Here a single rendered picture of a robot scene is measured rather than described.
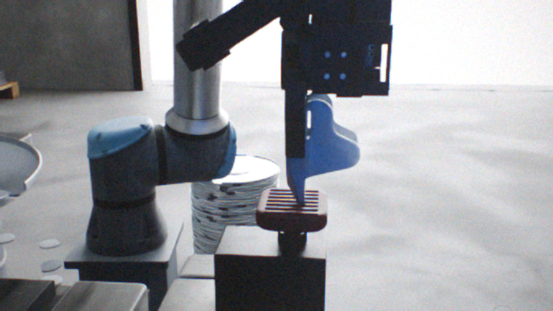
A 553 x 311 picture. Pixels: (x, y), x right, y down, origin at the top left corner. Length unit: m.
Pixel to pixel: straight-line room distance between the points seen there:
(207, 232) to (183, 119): 0.83
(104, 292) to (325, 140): 0.20
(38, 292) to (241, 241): 0.17
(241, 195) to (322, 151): 1.28
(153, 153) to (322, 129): 0.61
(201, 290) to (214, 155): 0.51
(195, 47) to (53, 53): 4.96
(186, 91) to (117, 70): 4.22
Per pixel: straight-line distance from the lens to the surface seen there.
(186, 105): 1.00
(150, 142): 1.03
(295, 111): 0.42
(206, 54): 0.44
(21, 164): 0.50
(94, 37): 5.23
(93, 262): 1.07
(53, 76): 5.44
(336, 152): 0.45
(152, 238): 1.07
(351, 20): 0.44
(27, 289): 0.47
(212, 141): 1.02
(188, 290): 0.56
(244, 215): 1.75
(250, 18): 0.44
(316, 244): 0.50
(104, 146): 1.02
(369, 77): 0.44
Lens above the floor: 0.93
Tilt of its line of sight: 17 degrees down
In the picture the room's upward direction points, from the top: straight up
